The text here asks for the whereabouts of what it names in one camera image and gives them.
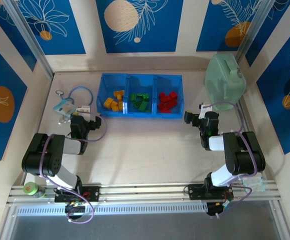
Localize white slotted cable duct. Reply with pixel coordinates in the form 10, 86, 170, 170
14, 202, 209, 217

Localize aluminium mounting rail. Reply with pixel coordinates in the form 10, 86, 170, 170
6, 180, 283, 205

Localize green round container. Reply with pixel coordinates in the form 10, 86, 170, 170
22, 181, 47, 200

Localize mint green zippered case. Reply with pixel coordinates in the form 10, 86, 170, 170
204, 53, 247, 112

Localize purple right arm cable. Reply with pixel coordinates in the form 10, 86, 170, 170
201, 101, 258, 218

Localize clear plastic packet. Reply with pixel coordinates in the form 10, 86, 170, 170
242, 176, 264, 194

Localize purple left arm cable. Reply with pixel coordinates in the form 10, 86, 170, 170
38, 111, 108, 225

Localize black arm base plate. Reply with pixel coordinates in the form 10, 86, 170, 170
187, 183, 235, 201
54, 186, 101, 203

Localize aluminium frame post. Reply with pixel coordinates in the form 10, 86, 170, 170
235, 0, 279, 63
1, 0, 55, 79

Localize blue stethoscope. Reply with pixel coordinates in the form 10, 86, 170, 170
55, 86, 95, 125

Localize blue plastic bin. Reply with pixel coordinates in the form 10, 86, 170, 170
96, 72, 130, 118
125, 73, 158, 118
154, 74, 185, 121

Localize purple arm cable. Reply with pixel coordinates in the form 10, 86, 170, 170
201, 101, 258, 218
38, 111, 108, 225

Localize light blue plastic packet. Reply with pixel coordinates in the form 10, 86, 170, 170
52, 99, 77, 117

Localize arm base wiring connector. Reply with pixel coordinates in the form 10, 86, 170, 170
206, 199, 232, 218
64, 201, 86, 214

